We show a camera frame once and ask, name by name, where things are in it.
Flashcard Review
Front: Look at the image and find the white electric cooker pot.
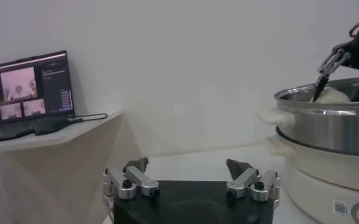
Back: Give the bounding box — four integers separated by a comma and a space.
266, 127, 359, 224

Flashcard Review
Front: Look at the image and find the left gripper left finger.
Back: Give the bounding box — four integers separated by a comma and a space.
102, 157, 161, 200

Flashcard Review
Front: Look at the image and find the white work table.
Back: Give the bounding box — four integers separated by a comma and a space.
102, 142, 320, 224

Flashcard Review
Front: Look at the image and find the white steamed baozi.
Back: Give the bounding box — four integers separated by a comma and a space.
309, 86, 352, 103

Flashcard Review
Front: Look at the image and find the thin black hub cable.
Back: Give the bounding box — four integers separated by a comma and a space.
69, 113, 109, 124

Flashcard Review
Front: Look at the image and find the black computer mouse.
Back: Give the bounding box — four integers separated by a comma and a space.
34, 117, 72, 136

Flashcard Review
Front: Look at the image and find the white side table with mouse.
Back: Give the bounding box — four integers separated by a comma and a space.
0, 109, 143, 224

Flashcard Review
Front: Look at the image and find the perforated steel steamer basket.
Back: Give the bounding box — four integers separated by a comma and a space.
258, 76, 359, 158

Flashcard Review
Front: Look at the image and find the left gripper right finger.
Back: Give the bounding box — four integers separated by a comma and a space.
226, 158, 281, 202

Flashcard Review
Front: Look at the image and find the black laptop with dark screen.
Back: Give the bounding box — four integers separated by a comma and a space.
0, 50, 76, 144

